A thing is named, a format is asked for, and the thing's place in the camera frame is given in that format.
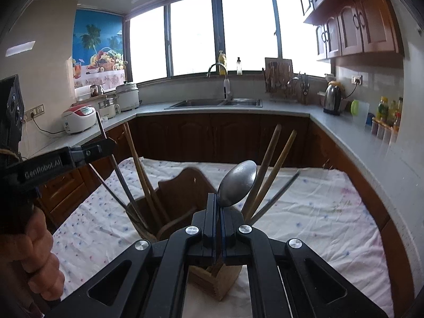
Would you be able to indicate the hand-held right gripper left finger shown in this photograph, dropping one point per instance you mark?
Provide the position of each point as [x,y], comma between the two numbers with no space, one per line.
[212,220]

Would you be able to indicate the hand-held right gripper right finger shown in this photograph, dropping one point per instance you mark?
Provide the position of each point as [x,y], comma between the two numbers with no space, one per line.
[229,225]

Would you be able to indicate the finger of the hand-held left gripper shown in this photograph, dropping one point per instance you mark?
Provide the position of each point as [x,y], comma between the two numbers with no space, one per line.
[92,151]

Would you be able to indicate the metal chopstick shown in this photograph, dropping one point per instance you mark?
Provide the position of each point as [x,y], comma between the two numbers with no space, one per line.
[120,176]
[278,192]
[112,190]

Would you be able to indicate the wooden chopstick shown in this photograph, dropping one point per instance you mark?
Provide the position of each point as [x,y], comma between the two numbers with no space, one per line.
[134,155]
[280,165]
[149,189]
[266,162]

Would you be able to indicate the metal spoon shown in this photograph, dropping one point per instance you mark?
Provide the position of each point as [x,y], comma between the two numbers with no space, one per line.
[237,182]

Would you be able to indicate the wooden slatted utensil holder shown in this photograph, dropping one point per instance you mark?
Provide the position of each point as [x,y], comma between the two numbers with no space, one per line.
[179,188]

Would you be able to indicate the person's left hand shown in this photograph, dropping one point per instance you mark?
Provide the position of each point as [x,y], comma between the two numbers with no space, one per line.
[39,255]

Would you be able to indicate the white and red rice cooker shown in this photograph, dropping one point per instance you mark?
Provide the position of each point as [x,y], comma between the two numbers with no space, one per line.
[78,119]

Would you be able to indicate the small white kitchen appliance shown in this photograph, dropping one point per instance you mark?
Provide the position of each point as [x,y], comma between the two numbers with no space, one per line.
[109,106]

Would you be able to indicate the large white steam cooker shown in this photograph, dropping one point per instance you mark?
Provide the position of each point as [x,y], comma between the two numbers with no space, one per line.
[127,96]

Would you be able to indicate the wooden base cabinets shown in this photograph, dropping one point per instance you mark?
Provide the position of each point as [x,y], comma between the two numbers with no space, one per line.
[232,139]

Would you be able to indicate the white floral tablecloth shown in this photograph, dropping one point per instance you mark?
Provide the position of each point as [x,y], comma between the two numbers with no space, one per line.
[314,205]

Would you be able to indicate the steel double sink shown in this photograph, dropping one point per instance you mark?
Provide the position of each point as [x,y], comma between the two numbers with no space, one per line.
[198,103]

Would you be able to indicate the metal kitchen faucet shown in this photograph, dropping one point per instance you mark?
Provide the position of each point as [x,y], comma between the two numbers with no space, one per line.
[227,87]

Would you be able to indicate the hanging kitchen tool rack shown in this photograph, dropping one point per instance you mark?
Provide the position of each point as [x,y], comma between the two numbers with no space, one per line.
[286,87]

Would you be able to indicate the grey kitchen countertop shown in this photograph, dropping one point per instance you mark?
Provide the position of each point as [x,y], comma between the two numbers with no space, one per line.
[347,132]

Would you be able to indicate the yellow dish soap bottle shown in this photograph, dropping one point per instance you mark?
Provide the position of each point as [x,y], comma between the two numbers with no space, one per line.
[221,64]

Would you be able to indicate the clear glass bottle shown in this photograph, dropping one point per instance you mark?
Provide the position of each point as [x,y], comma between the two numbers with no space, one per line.
[239,67]

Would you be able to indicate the kitchen window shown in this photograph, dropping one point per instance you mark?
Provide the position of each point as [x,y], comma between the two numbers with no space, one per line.
[195,33]

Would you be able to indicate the steel electric kettle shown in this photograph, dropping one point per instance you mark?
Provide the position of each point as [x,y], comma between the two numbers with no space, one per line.
[333,99]

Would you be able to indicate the wooden cutting board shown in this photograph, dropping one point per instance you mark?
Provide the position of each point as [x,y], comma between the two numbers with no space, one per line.
[278,66]

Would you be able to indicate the translucent white cutting board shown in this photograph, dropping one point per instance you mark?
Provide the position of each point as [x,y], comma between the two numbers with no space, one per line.
[363,114]

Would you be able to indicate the clear spice jar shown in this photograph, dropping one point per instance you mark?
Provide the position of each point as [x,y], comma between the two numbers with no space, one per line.
[374,127]

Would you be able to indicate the green label bottle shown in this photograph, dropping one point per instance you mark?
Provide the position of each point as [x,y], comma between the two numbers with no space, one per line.
[382,108]

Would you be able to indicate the yellow oil bottle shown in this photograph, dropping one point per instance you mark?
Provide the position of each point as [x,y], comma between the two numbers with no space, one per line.
[392,111]

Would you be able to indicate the red cap sauce bottle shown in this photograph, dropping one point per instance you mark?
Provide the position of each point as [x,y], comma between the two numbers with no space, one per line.
[398,117]

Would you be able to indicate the wooden upper cabinets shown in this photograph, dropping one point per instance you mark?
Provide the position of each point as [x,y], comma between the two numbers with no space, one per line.
[364,29]

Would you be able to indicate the white wall outlet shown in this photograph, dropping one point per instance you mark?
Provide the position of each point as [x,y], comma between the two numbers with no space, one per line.
[356,79]
[34,111]

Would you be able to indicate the tropical fruit wall poster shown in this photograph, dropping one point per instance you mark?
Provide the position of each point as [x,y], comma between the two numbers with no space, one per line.
[99,46]

